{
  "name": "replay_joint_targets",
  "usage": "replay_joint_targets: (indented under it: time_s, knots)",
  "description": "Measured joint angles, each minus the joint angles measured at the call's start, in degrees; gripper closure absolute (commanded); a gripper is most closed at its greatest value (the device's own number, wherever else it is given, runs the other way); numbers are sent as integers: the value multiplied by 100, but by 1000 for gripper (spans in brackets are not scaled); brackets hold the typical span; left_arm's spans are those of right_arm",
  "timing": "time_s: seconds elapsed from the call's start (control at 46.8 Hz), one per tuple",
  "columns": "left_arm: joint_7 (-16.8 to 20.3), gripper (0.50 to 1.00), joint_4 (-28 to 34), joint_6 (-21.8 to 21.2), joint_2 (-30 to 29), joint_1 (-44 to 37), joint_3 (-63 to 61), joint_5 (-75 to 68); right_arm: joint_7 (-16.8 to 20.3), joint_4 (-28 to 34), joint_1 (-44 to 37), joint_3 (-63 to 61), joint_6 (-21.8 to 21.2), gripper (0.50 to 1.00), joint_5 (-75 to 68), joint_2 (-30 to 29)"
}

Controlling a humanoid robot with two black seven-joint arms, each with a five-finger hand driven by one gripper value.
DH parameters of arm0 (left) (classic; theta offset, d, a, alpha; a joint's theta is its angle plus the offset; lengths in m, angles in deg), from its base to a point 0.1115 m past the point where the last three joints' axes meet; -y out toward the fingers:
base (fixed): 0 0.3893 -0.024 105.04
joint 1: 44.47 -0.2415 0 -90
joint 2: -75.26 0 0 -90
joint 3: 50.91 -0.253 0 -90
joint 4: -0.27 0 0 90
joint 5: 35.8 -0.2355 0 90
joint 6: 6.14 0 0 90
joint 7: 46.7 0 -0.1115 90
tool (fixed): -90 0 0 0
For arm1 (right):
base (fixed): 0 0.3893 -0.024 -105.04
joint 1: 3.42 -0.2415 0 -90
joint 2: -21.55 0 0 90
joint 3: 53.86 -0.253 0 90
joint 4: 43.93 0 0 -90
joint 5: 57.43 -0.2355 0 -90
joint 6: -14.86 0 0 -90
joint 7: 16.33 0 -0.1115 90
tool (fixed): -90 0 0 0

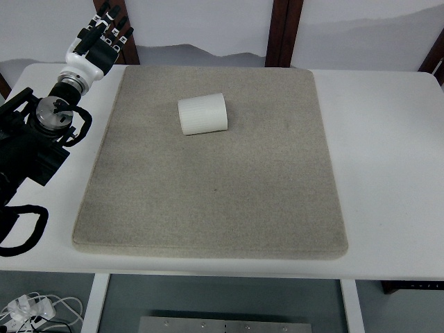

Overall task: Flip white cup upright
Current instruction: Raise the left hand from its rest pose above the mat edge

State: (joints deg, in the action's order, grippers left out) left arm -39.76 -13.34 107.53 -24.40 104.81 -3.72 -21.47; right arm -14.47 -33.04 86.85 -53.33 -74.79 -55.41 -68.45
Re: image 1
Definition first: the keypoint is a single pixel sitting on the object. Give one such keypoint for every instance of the white ribbed cup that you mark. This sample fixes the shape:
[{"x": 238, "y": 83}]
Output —
[{"x": 203, "y": 114}]

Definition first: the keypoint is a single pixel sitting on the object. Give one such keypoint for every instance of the grey felt mat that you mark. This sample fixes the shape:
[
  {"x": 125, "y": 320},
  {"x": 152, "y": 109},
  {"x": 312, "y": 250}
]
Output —
[{"x": 262, "y": 189}]

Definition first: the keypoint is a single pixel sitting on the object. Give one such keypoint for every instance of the middle brown wooden post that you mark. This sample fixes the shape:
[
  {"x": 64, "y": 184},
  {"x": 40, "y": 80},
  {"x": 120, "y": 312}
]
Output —
[{"x": 283, "y": 29}]

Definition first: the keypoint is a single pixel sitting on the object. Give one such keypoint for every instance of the white power strip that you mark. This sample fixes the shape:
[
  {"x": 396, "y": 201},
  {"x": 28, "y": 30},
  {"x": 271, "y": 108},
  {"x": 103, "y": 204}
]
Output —
[{"x": 26, "y": 307}]

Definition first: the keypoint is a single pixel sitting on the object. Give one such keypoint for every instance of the brown wooden post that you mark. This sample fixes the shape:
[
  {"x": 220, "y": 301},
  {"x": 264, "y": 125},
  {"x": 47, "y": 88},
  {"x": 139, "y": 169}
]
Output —
[
  {"x": 129, "y": 54},
  {"x": 434, "y": 56},
  {"x": 283, "y": 29}
]

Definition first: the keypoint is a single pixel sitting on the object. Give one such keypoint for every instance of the metal base plate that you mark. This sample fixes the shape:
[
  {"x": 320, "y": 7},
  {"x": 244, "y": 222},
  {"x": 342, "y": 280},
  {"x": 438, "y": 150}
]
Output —
[{"x": 201, "y": 325}]

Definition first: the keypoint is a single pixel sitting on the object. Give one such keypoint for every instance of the dark brown furniture corner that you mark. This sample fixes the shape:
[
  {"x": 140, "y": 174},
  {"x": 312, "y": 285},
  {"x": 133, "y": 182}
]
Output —
[{"x": 391, "y": 286}]

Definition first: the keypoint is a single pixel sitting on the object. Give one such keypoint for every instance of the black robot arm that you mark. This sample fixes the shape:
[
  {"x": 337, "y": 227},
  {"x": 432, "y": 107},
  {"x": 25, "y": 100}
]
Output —
[{"x": 37, "y": 132}]

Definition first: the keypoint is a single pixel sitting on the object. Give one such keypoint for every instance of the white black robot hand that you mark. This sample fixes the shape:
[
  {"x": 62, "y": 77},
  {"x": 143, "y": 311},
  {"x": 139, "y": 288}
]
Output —
[{"x": 93, "y": 49}]

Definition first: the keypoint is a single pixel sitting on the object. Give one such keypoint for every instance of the left brown wooden post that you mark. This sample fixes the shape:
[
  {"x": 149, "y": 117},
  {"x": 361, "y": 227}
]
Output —
[{"x": 129, "y": 54}]

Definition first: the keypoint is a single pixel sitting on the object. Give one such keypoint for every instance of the white table leg right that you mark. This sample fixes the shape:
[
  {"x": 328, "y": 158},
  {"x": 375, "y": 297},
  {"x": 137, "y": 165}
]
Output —
[{"x": 352, "y": 306}]

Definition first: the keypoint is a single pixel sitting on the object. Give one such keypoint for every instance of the right brown wooden post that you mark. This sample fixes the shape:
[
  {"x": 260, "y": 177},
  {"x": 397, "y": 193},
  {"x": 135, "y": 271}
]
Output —
[{"x": 434, "y": 56}]

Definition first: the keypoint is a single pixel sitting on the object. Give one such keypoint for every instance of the white table leg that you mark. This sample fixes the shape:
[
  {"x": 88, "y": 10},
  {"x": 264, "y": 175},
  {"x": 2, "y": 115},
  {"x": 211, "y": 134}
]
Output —
[
  {"x": 95, "y": 303},
  {"x": 352, "y": 306}
]

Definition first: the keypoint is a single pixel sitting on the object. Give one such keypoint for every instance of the white table leg left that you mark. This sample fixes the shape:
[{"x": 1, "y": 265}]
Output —
[{"x": 95, "y": 303}]

